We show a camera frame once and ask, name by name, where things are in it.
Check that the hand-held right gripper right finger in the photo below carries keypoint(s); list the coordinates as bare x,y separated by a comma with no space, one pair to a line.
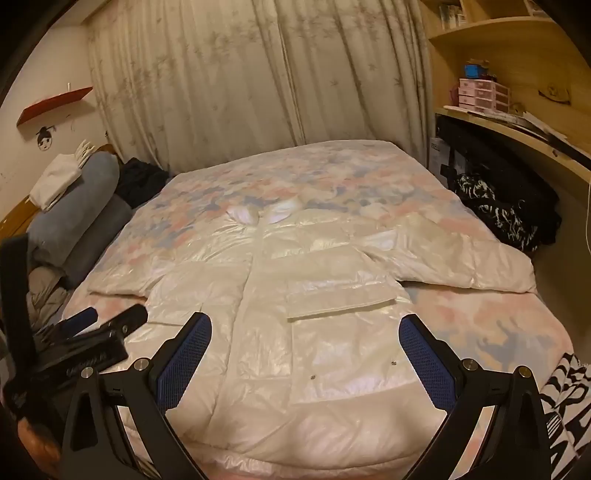
425,364

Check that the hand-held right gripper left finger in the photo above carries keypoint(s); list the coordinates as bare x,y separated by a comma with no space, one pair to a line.
184,364

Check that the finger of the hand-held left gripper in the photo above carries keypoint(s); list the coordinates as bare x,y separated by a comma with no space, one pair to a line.
129,316
81,318

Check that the white puffer jacket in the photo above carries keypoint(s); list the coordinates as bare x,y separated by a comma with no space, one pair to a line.
277,286

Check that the black patterned clothes on shelf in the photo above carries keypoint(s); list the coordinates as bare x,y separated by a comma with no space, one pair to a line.
508,170

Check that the beige crumpled cloth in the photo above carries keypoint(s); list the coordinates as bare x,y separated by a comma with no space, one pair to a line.
46,290

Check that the blue grey rolled blanket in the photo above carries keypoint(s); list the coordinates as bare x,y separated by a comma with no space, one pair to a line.
87,203

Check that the wooden headboard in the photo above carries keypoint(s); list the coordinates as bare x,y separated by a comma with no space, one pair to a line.
14,214

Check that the black clothing pile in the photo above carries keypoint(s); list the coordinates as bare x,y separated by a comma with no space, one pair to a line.
138,180

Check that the white folded cloth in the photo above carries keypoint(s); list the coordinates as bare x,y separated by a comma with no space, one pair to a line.
55,180

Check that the zebra striped cloth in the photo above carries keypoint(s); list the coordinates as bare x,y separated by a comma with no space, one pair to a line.
572,397

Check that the pastel cat print blanket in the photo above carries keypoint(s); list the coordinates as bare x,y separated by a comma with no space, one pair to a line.
323,170

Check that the beige leaf print curtain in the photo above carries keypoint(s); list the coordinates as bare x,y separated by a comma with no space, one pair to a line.
231,69

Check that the white papers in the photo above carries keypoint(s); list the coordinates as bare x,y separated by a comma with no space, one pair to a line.
540,122

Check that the pink drawer organizer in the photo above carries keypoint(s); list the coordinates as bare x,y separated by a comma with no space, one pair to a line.
480,94

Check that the small blue box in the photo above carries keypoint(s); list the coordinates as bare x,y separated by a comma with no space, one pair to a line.
472,71

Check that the wooden cutout ornament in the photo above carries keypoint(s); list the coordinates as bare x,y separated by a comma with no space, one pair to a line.
556,93

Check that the wooden desk with shelves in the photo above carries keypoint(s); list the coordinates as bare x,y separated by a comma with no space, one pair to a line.
508,46

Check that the row of books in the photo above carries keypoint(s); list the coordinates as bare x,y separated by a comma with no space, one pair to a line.
450,16

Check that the face wall sticker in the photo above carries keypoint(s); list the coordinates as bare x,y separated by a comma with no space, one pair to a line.
45,141

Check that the red wall shelf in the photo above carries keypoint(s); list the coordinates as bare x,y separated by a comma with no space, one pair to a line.
55,102

